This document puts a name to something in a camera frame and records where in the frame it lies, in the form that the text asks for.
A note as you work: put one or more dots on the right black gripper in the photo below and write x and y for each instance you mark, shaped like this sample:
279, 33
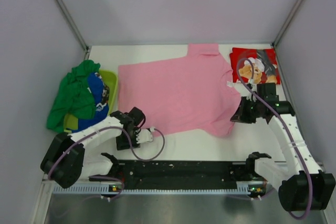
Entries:
240, 115

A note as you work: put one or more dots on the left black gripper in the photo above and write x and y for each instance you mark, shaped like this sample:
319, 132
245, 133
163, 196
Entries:
120, 144

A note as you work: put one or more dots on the pink t shirt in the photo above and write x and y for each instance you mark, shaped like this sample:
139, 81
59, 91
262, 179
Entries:
182, 94

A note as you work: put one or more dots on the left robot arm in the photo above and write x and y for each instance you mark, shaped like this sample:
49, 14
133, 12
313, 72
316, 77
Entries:
71, 156

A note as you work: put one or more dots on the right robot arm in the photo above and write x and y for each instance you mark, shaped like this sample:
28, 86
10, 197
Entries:
303, 186

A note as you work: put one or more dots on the blue t shirt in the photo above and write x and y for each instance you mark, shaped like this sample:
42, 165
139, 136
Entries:
100, 92

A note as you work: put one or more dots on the red folded bear t shirt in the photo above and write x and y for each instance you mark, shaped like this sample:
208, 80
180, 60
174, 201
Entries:
260, 65

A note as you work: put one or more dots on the lime green plastic bin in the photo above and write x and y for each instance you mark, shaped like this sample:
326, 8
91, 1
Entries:
111, 80

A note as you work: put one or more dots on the green t shirt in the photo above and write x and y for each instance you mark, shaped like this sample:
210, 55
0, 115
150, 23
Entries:
73, 96

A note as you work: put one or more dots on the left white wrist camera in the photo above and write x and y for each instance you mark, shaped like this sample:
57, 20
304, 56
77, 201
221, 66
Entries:
144, 135

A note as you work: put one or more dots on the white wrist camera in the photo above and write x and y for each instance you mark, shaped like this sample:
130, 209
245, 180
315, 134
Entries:
238, 88
144, 135

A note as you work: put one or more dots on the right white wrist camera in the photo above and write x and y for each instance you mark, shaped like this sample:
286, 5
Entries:
238, 88

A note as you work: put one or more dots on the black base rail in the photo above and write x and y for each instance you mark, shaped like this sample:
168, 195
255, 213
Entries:
182, 174

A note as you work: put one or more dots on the white slotted cable duct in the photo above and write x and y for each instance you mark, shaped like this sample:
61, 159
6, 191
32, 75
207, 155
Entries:
250, 189

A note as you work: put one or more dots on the right aluminium frame post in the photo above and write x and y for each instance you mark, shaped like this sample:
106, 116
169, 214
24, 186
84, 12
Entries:
290, 17

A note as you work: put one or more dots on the aluminium frame post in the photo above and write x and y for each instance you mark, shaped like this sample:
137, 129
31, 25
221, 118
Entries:
72, 25
290, 17

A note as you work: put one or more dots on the left aluminium frame post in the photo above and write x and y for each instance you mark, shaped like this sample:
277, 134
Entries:
72, 25

